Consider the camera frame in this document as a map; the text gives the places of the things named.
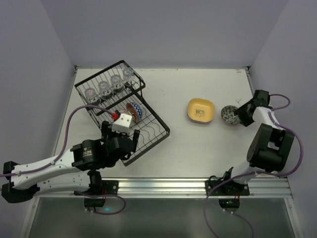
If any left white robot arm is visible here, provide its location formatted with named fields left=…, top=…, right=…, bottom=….
left=1, top=121, right=140, bottom=203

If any brown panda square plate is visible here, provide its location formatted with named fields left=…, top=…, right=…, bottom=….
left=189, top=118, right=211, bottom=124

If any black wire dish rack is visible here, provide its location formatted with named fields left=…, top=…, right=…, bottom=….
left=74, top=60, right=170, bottom=166

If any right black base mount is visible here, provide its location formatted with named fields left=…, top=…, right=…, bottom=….
left=205, top=176, right=250, bottom=212

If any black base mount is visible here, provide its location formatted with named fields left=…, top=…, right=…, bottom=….
left=74, top=180, right=119, bottom=213
left=205, top=176, right=250, bottom=212

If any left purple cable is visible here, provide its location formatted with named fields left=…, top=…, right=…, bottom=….
left=0, top=105, right=127, bottom=215

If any aluminium mounting rail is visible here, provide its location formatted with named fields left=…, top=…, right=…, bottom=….
left=37, top=177, right=292, bottom=198

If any yellow square plate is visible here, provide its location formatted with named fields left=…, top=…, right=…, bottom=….
left=187, top=98, right=215, bottom=121

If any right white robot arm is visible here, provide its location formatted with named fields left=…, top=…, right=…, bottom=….
left=220, top=90, right=295, bottom=185

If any pink speckled bowl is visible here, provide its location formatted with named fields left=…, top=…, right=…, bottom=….
left=220, top=105, right=241, bottom=125

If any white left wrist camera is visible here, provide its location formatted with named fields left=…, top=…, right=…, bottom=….
left=111, top=114, right=132, bottom=134

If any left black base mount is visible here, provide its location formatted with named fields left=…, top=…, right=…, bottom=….
left=74, top=180, right=119, bottom=213

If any clear glass cup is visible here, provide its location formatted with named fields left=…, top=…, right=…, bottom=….
left=85, top=88, right=101, bottom=106
left=110, top=74, right=124, bottom=93
left=98, top=81, right=113, bottom=101
left=122, top=67, right=135, bottom=86

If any blue patterned bowl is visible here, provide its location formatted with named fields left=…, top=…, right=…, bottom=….
left=126, top=102, right=143, bottom=123

